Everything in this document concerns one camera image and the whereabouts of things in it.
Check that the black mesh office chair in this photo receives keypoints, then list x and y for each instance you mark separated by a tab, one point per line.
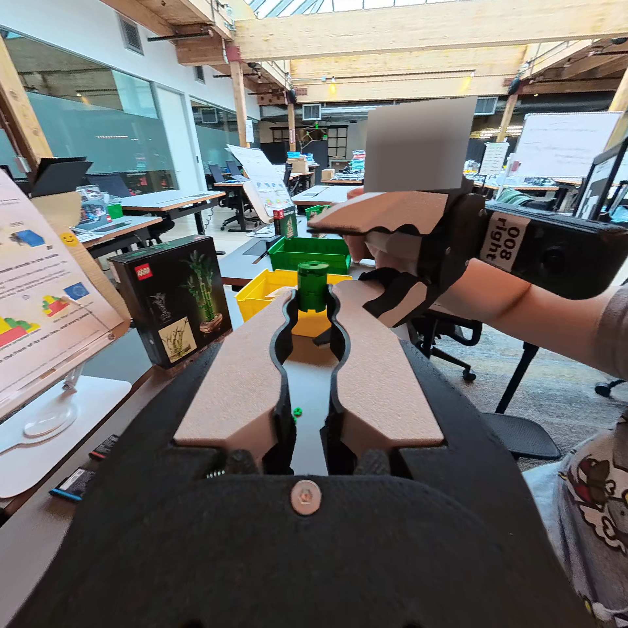
525	434

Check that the black angled panel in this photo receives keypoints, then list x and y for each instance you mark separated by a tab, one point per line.
61	176

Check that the dark green toy set box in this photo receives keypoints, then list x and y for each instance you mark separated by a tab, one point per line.
286	223

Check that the black toy set box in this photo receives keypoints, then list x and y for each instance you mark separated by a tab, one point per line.
171	299

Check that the white stand base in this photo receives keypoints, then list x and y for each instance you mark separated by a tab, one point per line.
73	417

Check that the grey desk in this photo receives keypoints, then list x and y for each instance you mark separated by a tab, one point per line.
309	382

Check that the black stand with white label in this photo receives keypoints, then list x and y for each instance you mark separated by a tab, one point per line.
598	186

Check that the curved wooden holder board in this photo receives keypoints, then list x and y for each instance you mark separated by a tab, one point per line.
257	206

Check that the person's grey clothing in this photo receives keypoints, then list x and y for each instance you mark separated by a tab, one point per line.
588	515

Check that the large whiteboard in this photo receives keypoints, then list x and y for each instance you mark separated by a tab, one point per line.
564	144

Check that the white wall vent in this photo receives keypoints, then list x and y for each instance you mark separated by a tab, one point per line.
131	34

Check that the green plastic bin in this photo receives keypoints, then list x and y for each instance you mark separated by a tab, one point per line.
314	255
316	212

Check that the person's right forearm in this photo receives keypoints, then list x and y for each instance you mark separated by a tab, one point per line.
530	314

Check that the black camera battery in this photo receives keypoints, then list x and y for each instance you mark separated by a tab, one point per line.
104	447
73	484

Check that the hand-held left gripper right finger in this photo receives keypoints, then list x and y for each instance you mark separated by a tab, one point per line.
387	387

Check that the person's right hand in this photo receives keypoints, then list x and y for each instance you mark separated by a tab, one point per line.
357	248

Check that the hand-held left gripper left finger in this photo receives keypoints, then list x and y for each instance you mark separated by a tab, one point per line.
230	392

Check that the printed instruction sheet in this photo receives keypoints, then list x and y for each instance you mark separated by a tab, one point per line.
44	304

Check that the wooden post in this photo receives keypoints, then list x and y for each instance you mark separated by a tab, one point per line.
22	117

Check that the colourful toy set box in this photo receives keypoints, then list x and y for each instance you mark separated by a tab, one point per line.
93	208

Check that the wooden sheet holder board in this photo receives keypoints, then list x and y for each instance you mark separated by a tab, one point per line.
105	289

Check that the green toy brick stalk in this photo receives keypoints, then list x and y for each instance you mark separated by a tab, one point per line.
313	287

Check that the yellow smiley sticker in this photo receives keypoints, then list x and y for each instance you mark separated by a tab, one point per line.
69	239

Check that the large instruction sheet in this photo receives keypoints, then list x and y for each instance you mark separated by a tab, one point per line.
262	176

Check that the small green bin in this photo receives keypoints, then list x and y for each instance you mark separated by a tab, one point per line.
115	211

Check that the wood-edged white desk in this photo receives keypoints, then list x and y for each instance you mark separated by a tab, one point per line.
117	228
171	198

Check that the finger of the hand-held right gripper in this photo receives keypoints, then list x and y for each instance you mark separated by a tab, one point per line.
387	211
409	301

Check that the yellow plastic bin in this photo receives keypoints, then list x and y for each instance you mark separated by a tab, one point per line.
260	299

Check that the pale wooden board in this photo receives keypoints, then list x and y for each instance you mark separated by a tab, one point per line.
56	208

